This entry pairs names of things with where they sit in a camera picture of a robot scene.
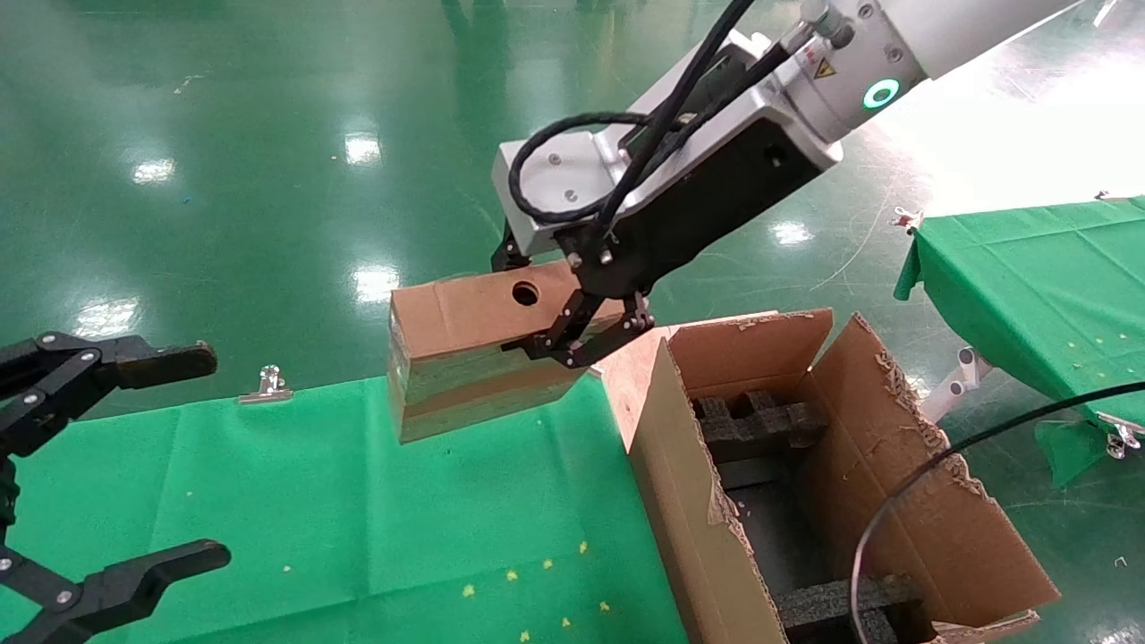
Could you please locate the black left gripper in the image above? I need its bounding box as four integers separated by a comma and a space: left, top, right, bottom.
0, 333, 232, 644

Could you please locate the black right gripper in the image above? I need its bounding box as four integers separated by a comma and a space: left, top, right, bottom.
490, 116, 842, 369

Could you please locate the small brown cardboard box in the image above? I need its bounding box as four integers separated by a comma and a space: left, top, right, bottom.
387, 259, 627, 445

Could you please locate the large open cardboard carton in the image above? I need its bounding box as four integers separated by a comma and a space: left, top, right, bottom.
629, 309, 1061, 644

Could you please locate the black foam carton liner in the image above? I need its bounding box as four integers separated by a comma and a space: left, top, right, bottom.
720, 456, 837, 596

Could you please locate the large green tablecloth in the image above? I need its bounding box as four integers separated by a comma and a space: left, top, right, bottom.
0, 369, 690, 644

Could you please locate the black foam insert block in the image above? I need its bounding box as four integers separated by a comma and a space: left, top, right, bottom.
774, 572, 922, 644
693, 389, 828, 463

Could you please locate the green tablecloth with hanging corner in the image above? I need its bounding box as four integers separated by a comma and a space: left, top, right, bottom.
895, 195, 1145, 490

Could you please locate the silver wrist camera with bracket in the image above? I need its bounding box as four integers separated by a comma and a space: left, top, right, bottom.
492, 31, 793, 258

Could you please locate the black camera cable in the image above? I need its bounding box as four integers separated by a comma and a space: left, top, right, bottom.
508, 0, 1145, 644

